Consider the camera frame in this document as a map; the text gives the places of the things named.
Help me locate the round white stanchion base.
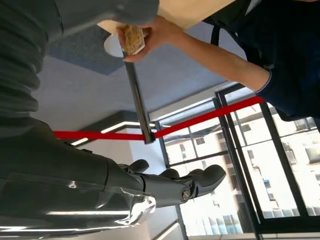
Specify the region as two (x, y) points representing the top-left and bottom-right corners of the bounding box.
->
(103, 34), (125, 59)

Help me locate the red barrier belt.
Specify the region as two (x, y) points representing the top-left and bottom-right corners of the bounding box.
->
(53, 130), (147, 142)
(152, 95), (266, 140)

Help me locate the ribbed grey right arm sleeve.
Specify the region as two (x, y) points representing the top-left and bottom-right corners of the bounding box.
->
(0, 0), (63, 121)

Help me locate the black window frame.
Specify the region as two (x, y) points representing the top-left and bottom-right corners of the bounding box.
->
(154, 82), (320, 240)

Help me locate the silver metal stanchion post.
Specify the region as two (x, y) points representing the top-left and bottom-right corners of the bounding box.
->
(122, 49), (156, 145)

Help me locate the beige wooden desk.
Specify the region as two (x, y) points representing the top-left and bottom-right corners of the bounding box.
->
(97, 0), (237, 36)

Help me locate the ceiling light strip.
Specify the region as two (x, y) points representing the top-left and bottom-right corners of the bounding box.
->
(70, 120), (157, 147)

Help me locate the person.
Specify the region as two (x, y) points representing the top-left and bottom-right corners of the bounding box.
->
(202, 0), (320, 122)

